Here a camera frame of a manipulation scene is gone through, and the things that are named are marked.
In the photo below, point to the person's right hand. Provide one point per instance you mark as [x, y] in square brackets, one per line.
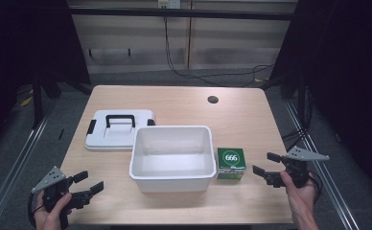
[299, 198]

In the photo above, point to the person's left hand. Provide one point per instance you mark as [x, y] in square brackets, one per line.
[48, 217]

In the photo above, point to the black metal stand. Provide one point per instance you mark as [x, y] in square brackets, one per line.
[37, 102]
[272, 83]

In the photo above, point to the green and white carton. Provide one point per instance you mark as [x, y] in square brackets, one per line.
[231, 161]

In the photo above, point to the white plastic storage box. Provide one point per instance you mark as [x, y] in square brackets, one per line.
[173, 156]

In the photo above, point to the yellow floor tape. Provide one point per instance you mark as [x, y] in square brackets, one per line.
[26, 101]

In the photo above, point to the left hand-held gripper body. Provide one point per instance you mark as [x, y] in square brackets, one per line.
[51, 180]

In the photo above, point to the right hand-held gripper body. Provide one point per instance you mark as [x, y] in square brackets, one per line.
[297, 167]

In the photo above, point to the black curtain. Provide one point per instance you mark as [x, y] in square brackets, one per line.
[350, 80]
[21, 48]

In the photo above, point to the small black stick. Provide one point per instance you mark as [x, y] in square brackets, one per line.
[61, 134]

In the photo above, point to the white wall socket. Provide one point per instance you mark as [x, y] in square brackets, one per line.
[169, 3]

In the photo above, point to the black horizontal bar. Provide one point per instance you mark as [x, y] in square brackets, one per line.
[181, 13]

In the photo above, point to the metal floor rail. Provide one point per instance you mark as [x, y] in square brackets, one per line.
[11, 169]
[321, 166]

